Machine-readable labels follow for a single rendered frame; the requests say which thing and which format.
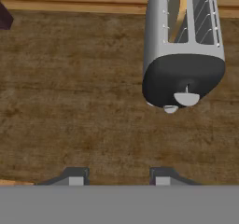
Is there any grey toaster knob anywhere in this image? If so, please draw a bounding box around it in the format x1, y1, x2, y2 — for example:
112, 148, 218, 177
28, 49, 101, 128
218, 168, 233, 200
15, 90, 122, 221
162, 105, 180, 115

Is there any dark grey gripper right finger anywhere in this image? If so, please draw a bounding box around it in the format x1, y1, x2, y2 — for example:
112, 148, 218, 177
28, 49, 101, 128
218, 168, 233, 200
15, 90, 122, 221
148, 166, 203, 187

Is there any dark purple object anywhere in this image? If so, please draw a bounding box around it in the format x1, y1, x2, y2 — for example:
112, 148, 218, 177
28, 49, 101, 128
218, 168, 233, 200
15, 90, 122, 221
0, 2, 15, 31

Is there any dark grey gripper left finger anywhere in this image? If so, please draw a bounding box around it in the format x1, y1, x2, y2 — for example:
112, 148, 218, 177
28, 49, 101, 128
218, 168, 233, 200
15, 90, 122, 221
36, 166, 91, 187

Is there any slice of bread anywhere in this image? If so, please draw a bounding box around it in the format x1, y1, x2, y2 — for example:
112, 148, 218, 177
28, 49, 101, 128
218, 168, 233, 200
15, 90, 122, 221
168, 0, 188, 44

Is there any silver and black toaster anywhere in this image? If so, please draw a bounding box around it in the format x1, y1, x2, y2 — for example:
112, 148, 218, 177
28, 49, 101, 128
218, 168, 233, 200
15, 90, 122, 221
141, 0, 227, 115

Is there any grey toaster lever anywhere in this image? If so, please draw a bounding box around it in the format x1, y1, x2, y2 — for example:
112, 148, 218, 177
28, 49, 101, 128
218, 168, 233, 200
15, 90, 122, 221
173, 84, 201, 107

